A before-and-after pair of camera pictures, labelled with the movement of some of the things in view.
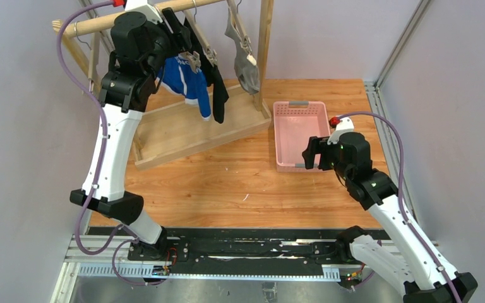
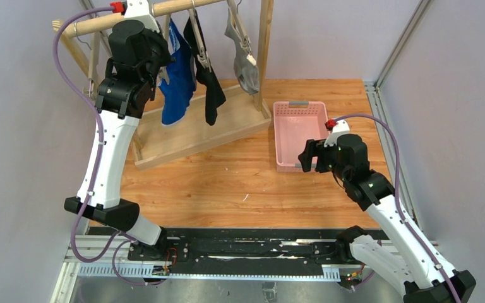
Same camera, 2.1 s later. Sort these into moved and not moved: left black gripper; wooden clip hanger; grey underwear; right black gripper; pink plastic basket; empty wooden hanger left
Moved: wooden clip hanger; left black gripper
Not moved: grey underwear; right black gripper; pink plastic basket; empty wooden hanger left
